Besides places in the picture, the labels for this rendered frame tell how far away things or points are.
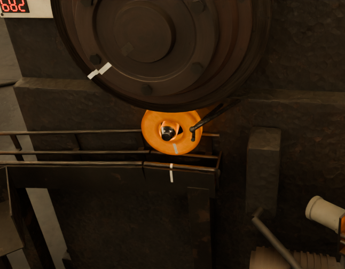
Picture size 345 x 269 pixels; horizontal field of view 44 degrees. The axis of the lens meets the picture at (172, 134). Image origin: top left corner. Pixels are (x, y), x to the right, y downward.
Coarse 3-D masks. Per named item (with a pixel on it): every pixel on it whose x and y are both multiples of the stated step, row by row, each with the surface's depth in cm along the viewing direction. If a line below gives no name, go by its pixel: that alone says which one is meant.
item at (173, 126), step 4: (164, 124) 106; (168, 124) 106; (172, 124) 106; (176, 124) 107; (160, 128) 106; (164, 128) 105; (168, 128) 105; (172, 128) 105; (176, 128) 107; (160, 132) 106; (164, 132) 105; (168, 132) 105; (172, 132) 105; (176, 132) 106; (164, 136) 105; (168, 136) 105; (172, 136) 105; (164, 140) 106; (168, 140) 106
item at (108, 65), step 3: (108, 63) 88; (105, 66) 89; (108, 66) 89; (96, 69) 98; (102, 69) 90; (105, 69) 89; (93, 72) 101; (96, 72) 99; (99, 72) 90; (102, 72) 90; (90, 75) 102; (93, 75) 101; (90, 78) 102
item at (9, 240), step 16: (0, 176) 118; (0, 192) 120; (16, 192) 121; (0, 208) 120; (16, 208) 112; (0, 224) 115; (16, 224) 104; (0, 240) 111; (16, 240) 110; (0, 256) 107
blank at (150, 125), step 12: (144, 120) 109; (156, 120) 108; (168, 120) 107; (180, 120) 106; (192, 120) 105; (144, 132) 111; (156, 132) 110; (156, 144) 112; (168, 144) 111; (180, 144) 111; (192, 144) 110
